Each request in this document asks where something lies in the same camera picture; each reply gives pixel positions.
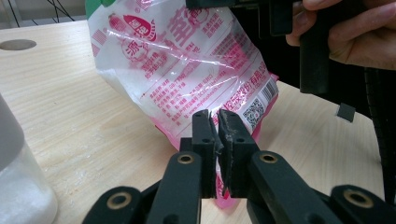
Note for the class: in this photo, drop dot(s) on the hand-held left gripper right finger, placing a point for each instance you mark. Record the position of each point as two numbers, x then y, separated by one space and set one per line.
238 143

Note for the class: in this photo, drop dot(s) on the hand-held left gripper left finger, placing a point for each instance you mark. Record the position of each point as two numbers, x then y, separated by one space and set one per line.
204 133

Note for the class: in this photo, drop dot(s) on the pink bag of white powder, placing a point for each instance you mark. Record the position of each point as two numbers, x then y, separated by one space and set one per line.
174 68

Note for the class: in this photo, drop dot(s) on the clear jar with grey lid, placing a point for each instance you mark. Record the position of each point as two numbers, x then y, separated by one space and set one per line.
21 193

